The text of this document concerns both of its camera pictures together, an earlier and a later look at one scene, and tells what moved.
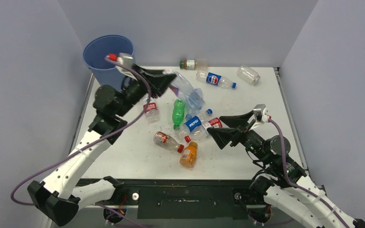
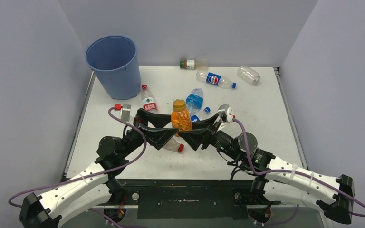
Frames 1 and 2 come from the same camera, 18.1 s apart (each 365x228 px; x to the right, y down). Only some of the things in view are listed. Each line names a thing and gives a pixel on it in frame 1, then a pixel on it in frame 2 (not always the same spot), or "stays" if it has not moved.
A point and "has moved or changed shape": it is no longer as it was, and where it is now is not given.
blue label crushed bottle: (195, 101) stays
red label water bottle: (151, 113) stays
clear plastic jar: (248, 74) stays
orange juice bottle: (188, 156) to (181, 118)
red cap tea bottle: (165, 139) stays
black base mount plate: (184, 199) stays
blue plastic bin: (104, 71) stays
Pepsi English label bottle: (195, 126) has moved or changed shape
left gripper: (158, 85) to (156, 137)
